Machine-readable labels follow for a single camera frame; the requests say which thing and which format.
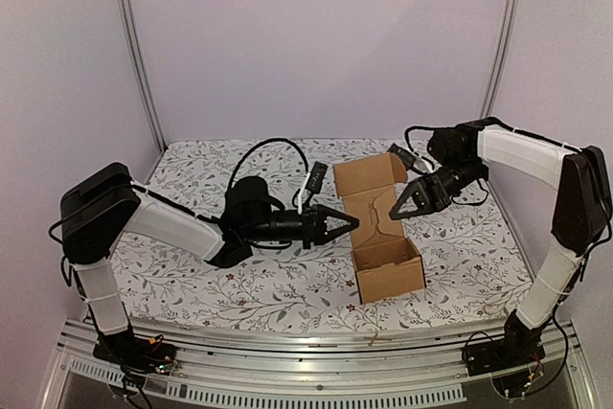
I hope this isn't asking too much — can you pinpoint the floral patterned table mat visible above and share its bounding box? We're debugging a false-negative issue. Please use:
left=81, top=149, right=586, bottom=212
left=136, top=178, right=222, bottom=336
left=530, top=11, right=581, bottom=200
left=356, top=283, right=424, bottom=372
left=111, top=139, right=531, bottom=334

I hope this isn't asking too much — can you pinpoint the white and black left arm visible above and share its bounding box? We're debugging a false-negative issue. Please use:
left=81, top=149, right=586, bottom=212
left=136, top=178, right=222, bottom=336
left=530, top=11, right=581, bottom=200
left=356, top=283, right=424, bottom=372
left=52, top=163, right=359, bottom=374

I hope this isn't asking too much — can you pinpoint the brown cardboard box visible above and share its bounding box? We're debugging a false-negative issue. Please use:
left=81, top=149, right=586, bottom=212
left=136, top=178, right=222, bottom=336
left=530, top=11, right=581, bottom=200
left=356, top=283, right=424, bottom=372
left=333, top=152, right=425, bottom=304

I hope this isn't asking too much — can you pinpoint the left aluminium frame post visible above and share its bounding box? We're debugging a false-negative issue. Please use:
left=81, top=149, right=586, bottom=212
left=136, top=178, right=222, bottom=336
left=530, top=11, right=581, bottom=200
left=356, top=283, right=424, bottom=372
left=117, top=0, right=168, bottom=153

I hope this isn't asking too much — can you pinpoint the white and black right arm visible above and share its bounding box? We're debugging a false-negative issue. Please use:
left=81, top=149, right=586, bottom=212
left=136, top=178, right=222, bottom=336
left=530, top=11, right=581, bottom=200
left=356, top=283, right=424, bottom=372
left=389, top=117, right=612, bottom=375

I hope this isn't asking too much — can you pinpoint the aluminium front rail base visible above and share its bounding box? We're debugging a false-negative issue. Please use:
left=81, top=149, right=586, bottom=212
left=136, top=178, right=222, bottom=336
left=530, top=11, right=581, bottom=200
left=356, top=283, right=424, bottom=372
left=36, top=319, right=603, bottom=408

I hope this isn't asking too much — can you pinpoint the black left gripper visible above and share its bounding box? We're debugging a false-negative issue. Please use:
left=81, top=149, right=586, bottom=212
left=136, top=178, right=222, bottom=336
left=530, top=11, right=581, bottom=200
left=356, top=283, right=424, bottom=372
left=244, top=204, right=359, bottom=251

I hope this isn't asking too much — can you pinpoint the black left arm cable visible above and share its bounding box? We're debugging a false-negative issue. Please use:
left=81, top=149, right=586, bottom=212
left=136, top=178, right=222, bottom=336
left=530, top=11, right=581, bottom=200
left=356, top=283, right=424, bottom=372
left=227, top=138, right=310, bottom=204

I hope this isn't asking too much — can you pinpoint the aluminium frame post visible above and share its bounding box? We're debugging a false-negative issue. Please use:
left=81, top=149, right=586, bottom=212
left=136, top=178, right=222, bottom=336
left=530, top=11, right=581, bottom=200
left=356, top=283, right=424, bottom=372
left=479, top=0, right=520, bottom=119
left=117, top=0, right=168, bottom=153

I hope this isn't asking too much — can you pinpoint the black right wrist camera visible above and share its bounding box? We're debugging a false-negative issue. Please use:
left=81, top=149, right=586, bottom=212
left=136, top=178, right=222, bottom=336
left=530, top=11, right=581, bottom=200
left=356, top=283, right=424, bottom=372
left=388, top=143, right=431, bottom=174

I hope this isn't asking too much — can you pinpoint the right aluminium frame post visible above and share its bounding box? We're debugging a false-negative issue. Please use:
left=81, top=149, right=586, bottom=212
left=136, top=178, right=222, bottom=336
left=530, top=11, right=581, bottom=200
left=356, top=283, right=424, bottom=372
left=479, top=0, right=520, bottom=119

